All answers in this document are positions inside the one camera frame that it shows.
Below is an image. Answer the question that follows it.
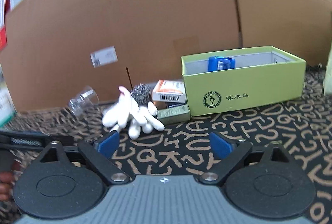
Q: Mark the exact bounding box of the clear plastic cup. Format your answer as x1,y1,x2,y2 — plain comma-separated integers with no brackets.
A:
68,86,100,117

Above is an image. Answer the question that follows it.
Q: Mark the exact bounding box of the small olive green box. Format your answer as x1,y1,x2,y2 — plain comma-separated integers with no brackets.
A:
156,104,191,125

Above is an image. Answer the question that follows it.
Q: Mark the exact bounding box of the steel wool scrubber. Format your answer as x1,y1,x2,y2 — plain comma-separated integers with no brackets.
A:
131,83,152,106

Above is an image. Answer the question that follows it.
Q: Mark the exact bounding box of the white orange medicine box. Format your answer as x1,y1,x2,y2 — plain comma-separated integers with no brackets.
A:
152,80,186,103

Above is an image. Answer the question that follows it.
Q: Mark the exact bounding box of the blue printed box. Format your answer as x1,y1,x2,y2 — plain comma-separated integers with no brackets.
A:
208,56,235,72

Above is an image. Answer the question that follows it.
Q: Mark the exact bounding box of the dark purple box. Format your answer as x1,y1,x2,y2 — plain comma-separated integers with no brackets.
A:
153,101,185,110

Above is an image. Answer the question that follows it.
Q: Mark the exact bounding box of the person's left hand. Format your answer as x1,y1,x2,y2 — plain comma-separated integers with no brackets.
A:
0,161,21,202

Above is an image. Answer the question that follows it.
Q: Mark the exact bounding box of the patterned black tan rug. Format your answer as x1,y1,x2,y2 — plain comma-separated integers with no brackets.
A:
3,68,331,223

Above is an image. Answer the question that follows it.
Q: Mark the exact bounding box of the lime green shoe box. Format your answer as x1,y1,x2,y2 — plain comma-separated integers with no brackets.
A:
181,46,306,117

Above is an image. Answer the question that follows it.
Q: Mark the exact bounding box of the white shipping label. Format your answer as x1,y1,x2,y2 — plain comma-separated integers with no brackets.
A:
90,46,118,68

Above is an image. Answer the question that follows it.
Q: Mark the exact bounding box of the cream tote bag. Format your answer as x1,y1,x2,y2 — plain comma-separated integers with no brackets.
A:
323,46,332,96

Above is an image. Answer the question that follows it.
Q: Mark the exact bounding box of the large brown cardboard box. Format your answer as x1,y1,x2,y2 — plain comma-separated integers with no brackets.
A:
1,0,331,111

